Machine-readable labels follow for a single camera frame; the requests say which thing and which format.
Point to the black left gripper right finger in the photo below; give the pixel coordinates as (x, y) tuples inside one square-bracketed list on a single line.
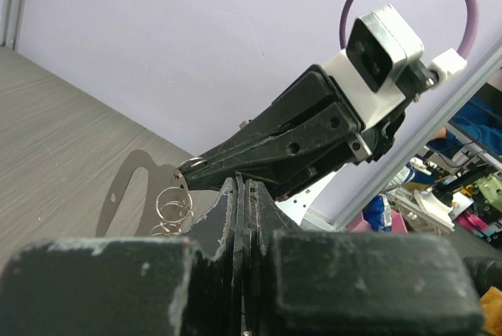
[(358, 283)]

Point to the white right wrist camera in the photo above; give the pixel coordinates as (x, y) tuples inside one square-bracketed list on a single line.
[(380, 69)]

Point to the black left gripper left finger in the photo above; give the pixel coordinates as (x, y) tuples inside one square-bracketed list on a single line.
[(183, 285)]

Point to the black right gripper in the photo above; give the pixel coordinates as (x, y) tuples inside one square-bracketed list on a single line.
[(327, 118)]

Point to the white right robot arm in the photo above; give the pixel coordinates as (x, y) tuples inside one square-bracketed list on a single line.
[(310, 202)]

